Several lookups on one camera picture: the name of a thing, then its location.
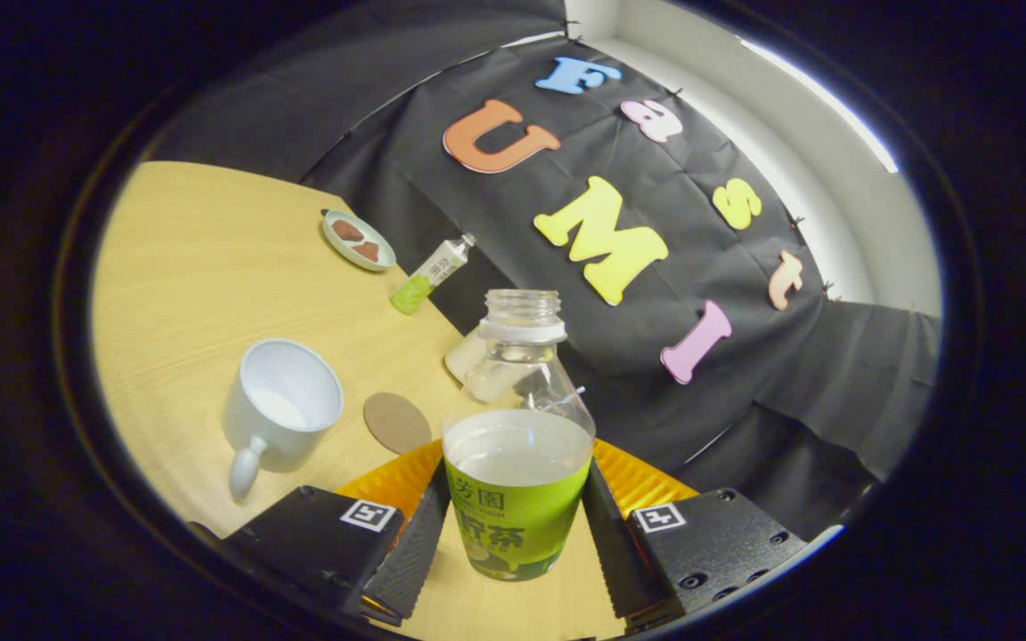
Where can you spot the white cup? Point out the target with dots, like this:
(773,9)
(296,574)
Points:
(286,396)

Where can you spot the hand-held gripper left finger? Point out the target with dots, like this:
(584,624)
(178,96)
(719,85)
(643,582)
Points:
(411,552)

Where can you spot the wooden table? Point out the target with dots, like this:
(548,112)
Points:
(192,267)

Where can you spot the green label juice bottle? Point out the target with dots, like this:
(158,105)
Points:
(517,507)

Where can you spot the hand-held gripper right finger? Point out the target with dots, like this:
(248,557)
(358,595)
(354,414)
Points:
(606,552)

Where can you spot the round brown coaster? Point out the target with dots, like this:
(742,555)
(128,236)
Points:
(397,423)

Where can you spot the white toaster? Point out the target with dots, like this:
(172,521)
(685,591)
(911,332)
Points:
(462,356)

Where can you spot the slim green label bottle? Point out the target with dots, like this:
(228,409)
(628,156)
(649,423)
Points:
(431,271)

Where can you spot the pale green plate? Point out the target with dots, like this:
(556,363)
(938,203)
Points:
(359,258)

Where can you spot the brown food piece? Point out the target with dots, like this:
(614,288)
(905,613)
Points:
(347,230)
(368,251)

